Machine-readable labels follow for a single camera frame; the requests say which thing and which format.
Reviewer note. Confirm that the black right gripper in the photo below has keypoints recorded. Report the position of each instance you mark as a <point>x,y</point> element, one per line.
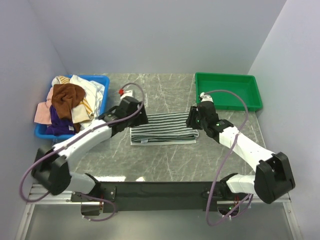
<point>190,122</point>

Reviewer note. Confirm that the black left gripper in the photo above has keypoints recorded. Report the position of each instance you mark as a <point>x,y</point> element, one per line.
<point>142,118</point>

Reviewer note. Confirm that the green white striped towel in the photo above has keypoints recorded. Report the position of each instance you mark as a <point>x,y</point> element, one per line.
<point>164,129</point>

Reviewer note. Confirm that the brown towel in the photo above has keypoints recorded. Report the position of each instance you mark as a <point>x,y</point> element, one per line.
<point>66,97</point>

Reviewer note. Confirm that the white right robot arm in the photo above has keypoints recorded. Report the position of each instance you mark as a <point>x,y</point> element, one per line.
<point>273,176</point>

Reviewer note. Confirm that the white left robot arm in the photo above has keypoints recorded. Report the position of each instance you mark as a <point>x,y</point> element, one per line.
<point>53,165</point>

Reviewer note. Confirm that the cream yellow striped towel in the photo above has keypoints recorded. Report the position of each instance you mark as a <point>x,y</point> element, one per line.
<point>79,113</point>

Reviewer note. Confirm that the green plastic tray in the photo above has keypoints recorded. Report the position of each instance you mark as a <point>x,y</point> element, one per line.
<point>245,86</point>

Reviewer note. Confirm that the purple towel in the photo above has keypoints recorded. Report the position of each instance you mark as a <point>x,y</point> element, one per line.
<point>59,126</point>

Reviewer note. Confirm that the pink towel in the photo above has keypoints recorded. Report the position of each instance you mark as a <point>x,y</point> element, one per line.
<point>42,114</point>

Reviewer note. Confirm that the blue plastic bin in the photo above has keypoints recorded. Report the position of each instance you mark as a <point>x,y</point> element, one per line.
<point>40,129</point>

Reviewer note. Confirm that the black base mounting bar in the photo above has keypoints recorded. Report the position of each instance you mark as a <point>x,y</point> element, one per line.
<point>158,196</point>

